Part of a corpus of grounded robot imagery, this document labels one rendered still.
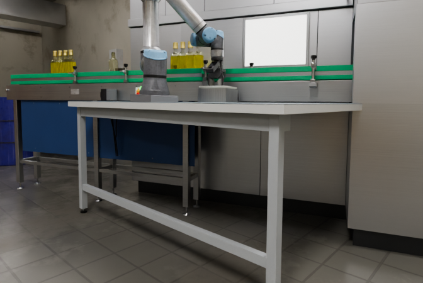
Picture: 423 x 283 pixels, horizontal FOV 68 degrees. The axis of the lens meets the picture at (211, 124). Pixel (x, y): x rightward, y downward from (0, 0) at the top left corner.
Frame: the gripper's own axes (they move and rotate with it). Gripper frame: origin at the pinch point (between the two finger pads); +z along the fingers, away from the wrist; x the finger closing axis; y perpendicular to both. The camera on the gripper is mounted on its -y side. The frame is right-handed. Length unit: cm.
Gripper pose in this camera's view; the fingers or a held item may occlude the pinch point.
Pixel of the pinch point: (215, 92)
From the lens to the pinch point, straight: 181.1
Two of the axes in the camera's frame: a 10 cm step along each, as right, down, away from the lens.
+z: -0.1, 10.0, 0.7
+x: -9.2, -0.4, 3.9
